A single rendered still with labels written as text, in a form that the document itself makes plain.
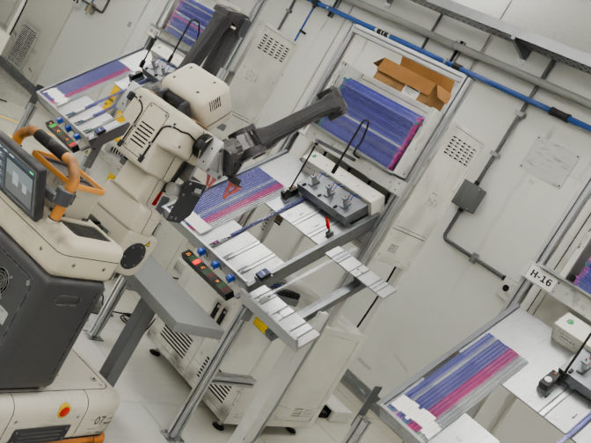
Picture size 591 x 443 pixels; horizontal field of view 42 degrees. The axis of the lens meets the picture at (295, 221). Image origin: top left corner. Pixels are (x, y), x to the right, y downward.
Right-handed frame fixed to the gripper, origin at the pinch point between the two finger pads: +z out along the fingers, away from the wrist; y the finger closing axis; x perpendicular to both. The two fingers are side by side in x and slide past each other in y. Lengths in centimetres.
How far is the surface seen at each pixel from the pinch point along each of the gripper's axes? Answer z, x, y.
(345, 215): -19, 7, -60
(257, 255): 15.2, -0.1, -36.7
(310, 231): -5, 0, -55
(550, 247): -54, 83, -81
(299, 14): -115, -273, -182
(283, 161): -21, -53, -65
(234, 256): 20.8, -4.7, -30.5
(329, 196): -21, -9, -61
